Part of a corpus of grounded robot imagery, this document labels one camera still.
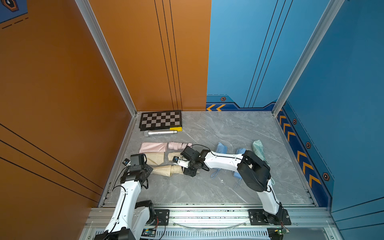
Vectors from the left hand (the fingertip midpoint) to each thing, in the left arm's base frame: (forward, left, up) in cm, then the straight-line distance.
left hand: (147, 167), depth 85 cm
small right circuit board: (-29, -68, -4) cm, 74 cm away
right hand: (+3, -23, -5) cm, 24 cm away
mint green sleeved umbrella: (+15, -68, -2) cm, 70 cm away
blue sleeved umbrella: (+13, -56, -3) cm, 57 cm away
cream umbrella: (+9, -12, -1) cm, 15 cm away
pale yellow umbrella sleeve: (-2, -10, -1) cm, 10 cm away
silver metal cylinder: (+27, -1, -3) cm, 28 cm away
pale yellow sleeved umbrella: (-1, -16, -1) cm, 16 cm away
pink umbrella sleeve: (+15, 0, -3) cm, 15 cm away
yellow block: (+32, -15, -4) cm, 35 cm away
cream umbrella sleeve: (+7, -3, -3) cm, 8 cm away
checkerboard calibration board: (+38, -1, -2) cm, 38 cm away
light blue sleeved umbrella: (+14, -44, -2) cm, 47 cm away
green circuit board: (-30, -7, -7) cm, 31 cm away
